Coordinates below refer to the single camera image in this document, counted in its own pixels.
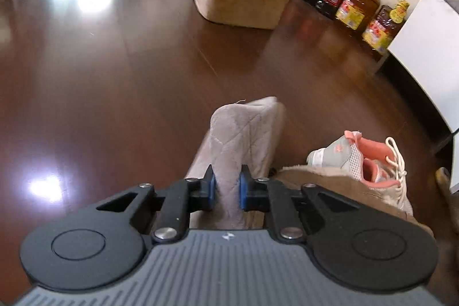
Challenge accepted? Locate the grey pink sneaker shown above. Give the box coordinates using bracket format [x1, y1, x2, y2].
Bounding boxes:
[306, 130, 415, 217]

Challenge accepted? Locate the beige quilted slipper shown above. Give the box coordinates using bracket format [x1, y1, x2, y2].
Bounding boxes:
[184, 96, 287, 231]

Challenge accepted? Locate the white cabinet door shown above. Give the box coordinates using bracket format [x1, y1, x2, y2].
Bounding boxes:
[387, 0, 459, 135]

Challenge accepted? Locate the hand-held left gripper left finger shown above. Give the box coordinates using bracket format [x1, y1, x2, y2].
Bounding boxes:
[96, 164, 217, 244]

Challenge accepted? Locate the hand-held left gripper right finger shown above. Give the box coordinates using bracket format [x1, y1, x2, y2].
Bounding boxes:
[239, 164, 361, 244]

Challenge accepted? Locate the brown fleece buckle boot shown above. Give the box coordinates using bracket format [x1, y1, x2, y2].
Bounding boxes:
[268, 163, 435, 242]

